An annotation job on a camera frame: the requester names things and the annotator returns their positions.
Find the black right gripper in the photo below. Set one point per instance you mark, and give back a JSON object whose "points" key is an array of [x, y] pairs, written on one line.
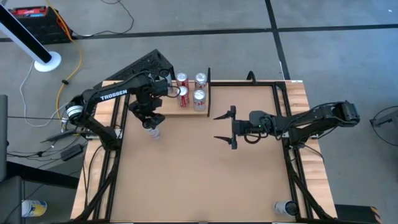
{"points": [[244, 128]]}

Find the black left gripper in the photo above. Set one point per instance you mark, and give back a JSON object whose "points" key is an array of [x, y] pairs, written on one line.
{"points": [[146, 105]]}

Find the slim Peach Vibe can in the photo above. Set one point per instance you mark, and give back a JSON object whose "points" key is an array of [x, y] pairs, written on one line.
{"points": [[154, 133]]}

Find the red Coca-Cola Star Wars can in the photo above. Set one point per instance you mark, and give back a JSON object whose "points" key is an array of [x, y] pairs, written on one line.
{"points": [[184, 98]]}

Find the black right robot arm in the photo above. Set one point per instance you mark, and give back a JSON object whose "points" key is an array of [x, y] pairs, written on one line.
{"points": [[311, 118]]}

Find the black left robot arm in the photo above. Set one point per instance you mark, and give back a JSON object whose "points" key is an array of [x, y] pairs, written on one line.
{"points": [[109, 95]]}

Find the white slim beverage can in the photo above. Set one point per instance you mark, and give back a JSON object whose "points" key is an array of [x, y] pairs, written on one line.
{"points": [[281, 208]]}

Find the black power brick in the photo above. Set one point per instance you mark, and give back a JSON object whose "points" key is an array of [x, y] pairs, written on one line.
{"points": [[71, 152]]}

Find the black floor tape strip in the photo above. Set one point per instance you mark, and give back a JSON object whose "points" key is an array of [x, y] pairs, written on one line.
{"points": [[186, 32], [276, 37]]}

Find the white stand with round base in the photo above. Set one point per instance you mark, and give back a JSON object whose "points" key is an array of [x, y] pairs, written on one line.
{"points": [[48, 62]]}

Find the black crate with red lid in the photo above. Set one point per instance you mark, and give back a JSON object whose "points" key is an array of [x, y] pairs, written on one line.
{"points": [[43, 28]]}

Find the white and yellow canister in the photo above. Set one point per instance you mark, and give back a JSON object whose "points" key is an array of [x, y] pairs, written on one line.
{"points": [[34, 208]]}

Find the black storage box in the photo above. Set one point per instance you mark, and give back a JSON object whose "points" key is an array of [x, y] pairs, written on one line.
{"points": [[354, 216]]}

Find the wooden shelf with black frame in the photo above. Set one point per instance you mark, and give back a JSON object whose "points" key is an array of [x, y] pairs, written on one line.
{"points": [[174, 109]]}

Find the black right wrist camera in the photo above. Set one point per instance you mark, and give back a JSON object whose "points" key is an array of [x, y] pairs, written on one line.
{"points": [[258, 116]]}

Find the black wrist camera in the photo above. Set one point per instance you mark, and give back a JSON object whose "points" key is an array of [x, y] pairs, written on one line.
{"points": [[258, 116], [162, 87]]}

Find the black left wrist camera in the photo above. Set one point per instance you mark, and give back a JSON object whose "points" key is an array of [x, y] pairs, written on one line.
{"points": [[162, 87]]}

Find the black aluminium table frame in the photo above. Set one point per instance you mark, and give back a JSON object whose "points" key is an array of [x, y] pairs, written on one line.
{"points": [[242, 83]]}

